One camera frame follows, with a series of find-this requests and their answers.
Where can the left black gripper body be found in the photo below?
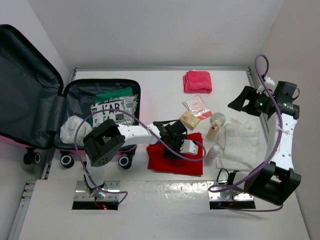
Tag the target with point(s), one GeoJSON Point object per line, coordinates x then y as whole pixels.
{"type": "Point", "coordinates": [176, 142]}

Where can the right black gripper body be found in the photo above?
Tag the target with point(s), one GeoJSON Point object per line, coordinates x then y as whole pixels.
{"type": "Point", "coordinates": [257, 103]}

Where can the small yellow cardboard box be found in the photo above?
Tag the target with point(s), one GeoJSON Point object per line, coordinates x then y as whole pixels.
{"type": "Point", "coordinates": [189, 120]}

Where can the red cloth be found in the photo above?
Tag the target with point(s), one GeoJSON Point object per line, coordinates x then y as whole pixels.
{"type": "Point", "coordinates": [173, 165]}

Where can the pink towel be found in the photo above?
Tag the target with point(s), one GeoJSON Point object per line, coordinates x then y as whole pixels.
{"type": "Point", "coordinates": [197, 82]}

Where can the white cloth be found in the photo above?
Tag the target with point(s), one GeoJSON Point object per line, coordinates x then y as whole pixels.
{"type": "Point", "coordinates": [239, 142]}

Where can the black white newspaper print bag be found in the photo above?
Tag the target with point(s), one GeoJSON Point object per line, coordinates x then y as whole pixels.
{"type": "Point", "coordinates": [113, 109]}

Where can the green printed shirt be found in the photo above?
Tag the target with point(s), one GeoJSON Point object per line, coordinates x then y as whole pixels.
{"type": "Point", "coordinates": [101, 97]}

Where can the white drawstring pouch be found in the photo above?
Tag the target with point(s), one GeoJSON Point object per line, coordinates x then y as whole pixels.
{"type": "Point", "coordinates": [69, 128]}

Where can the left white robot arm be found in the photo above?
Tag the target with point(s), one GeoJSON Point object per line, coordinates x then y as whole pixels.
{"type": "Point", "coordinates": [109, 138]}

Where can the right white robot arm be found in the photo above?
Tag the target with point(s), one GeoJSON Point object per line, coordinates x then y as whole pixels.
{"type": "Point", "coordinates": [274, 180]}

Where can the amber liquid bottle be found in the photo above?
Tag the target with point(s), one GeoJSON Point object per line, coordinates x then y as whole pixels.
{"type": "Point", "coordinates": [214, 129]}

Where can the clear zip bag red label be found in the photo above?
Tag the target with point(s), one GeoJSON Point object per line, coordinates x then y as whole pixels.
{"type": "Point", "coordinates": [196, 106]}

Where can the white pink spray bottle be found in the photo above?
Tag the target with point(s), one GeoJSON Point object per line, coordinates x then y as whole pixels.
{"type": "Point", "coordinates": [212, 154]}

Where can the pink suitcase with dark lining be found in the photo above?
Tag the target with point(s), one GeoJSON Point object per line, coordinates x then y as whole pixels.
{"type": "Point", "coordinates": [34, 101]}

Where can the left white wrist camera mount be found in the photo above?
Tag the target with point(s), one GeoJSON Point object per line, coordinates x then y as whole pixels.
{"type": "Point", "coordinates": [189, 147]}

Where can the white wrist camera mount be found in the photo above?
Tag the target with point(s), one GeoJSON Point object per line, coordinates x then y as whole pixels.
{"type": "Point", "coordinates": [269, 84]}
{"type": "Point", "coordinates": [189, 147]}

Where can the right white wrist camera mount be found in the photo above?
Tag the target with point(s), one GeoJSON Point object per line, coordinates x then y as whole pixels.
{"type": "Point", "coordinates": [269, 84]}

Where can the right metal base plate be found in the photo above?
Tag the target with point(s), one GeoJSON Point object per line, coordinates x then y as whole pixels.
{"type": "Point", "coordinates": [230, 195]}

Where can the metal base plate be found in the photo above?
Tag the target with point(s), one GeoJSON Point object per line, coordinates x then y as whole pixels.
{"type": "Point", "coordinates": [82, 193]}
{"type": "Point", "coordinates": [230, 195]}

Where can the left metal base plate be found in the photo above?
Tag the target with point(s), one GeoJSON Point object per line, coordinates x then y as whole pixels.
{"type": "Point", "coordinates": [82, 193]}

